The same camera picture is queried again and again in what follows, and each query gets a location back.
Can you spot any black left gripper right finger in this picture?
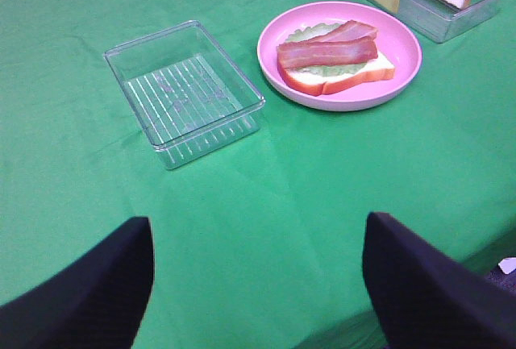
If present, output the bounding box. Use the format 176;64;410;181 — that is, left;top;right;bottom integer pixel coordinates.
362;212;515;348

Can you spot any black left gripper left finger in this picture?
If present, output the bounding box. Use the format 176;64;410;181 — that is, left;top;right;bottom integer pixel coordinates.
1;217;154;348

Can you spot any bread slice from tray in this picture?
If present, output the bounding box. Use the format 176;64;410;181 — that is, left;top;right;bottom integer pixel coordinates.
277;52;396;97

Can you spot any bacon strip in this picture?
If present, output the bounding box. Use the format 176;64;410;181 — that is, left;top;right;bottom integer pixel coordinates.
307;20;378;42
277;37;378;69

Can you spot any green lettuce leaf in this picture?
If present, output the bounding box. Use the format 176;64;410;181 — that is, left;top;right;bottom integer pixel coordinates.
285;23;368;77

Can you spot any green tablecloth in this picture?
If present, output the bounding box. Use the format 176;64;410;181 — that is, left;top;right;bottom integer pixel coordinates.
1;0;515;348

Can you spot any left clear plastic tray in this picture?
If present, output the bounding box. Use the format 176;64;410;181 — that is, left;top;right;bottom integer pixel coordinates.
104;20;265;170

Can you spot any clear plastic tray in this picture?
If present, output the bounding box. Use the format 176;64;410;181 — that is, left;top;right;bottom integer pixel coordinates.
104;20;265;170
368;0;505;43

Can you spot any pink round plate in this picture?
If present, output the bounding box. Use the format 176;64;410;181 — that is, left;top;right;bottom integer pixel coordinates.
256;1;422;111

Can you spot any right clear plastic tray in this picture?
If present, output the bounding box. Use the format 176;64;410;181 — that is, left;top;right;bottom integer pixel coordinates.
368;0;505;43

